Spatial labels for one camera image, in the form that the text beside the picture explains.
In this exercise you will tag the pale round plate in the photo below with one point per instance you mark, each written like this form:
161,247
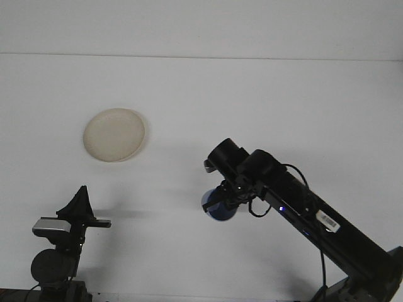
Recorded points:
113,135

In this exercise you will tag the pale blue cup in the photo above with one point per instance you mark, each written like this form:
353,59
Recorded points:
222,214

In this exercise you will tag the dark brown base board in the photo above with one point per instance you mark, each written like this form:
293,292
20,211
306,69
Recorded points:
12,295

